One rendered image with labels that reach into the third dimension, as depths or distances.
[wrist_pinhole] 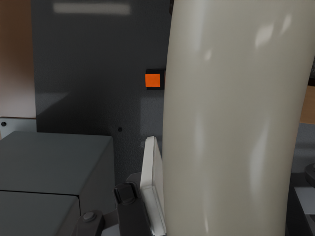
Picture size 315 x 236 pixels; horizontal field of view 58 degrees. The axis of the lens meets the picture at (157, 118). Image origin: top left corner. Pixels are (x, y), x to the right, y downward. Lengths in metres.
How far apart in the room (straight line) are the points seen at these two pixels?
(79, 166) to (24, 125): 0.39
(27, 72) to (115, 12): 0.40
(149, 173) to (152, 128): 0.91
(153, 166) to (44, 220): 0.57
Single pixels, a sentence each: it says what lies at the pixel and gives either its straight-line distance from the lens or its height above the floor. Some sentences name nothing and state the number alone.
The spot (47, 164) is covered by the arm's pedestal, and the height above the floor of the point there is 0.25.
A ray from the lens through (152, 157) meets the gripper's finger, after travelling 0.17.
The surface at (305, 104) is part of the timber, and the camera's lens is 0.97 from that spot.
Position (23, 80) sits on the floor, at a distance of 1.17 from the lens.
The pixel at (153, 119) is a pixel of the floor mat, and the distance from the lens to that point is 1.04.
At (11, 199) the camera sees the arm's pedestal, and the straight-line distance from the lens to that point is 0.81.
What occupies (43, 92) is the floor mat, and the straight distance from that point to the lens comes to 1.13.
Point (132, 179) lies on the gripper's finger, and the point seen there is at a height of 0.85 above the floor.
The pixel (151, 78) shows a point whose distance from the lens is 0.99.
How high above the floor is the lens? 0.99
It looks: 70 degrees down
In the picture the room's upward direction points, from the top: 167 degrees counter-clockwise
